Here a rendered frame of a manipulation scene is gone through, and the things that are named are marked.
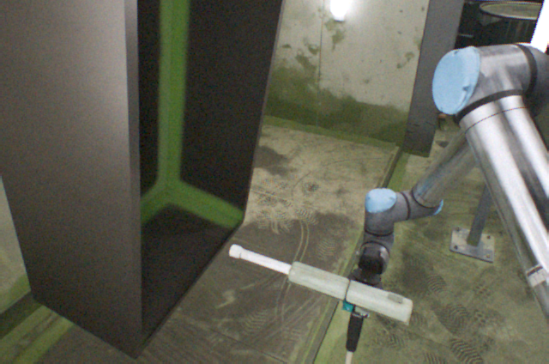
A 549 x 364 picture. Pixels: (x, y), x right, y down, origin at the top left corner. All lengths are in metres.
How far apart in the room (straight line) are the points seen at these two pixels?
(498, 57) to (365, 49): 2.00
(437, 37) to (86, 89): 2.26
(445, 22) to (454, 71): 1.88
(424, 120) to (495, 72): 2.08
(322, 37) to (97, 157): 2.25
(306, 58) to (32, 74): 2.32
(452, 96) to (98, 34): 0.59
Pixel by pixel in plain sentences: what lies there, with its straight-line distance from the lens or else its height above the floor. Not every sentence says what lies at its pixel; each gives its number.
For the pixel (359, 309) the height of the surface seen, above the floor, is 0.62.
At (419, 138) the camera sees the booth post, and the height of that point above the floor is 0.14.
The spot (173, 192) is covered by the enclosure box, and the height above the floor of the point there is 0.52.
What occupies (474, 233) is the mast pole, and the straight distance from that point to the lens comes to 2.27.
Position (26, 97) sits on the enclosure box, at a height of 1.18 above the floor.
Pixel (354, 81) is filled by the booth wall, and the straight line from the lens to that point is 2.87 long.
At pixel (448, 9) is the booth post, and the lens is 2.66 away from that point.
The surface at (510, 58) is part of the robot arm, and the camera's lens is 0.84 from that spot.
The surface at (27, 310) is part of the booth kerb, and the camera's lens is 2.02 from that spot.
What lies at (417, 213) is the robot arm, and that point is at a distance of 1.30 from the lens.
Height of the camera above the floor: 1.46
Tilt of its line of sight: 31 degrees down
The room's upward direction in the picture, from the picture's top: straight up
